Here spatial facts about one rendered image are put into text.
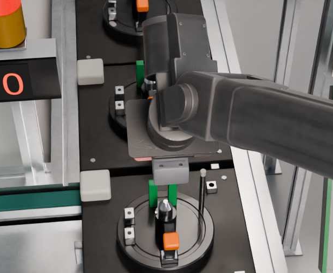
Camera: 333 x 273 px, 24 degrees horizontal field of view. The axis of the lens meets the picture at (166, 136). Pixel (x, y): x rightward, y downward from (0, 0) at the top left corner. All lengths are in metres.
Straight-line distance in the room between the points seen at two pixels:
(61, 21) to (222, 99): 0.87
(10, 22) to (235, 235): 0.44
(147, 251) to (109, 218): 0.09
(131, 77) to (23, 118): 0.29
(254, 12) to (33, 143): 0.69
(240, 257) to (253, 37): 0.63
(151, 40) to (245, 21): 0.89
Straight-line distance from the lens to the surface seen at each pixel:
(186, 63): 0.76
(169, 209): 1.08
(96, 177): 1.19
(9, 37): 0.99
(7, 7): 0.97
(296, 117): 0.62
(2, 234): 1.24
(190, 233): 1.13
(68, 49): 1.45
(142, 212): 1.15
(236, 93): 0.67
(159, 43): 0.79
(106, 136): 1.28
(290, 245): 1.27
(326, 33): 0.95
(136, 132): 0.88
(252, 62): 1.57
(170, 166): 0.97
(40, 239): 1.22
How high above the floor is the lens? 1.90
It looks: 47 degrees down
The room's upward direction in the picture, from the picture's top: straight up
